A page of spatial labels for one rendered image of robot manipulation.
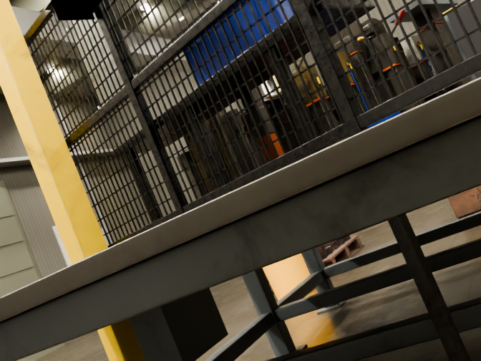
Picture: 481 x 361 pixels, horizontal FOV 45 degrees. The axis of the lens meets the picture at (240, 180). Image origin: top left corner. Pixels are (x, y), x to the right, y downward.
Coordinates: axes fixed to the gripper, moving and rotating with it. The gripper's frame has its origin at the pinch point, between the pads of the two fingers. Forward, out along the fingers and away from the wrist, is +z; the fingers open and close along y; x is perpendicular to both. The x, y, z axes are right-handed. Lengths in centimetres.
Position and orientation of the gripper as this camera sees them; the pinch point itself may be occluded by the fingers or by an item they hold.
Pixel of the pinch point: (270, 91)
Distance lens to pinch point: 207.5
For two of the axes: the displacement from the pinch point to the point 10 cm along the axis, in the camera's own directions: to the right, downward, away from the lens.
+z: 3.8, 9.2, -0.7
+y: -6.4, 3.2, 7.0
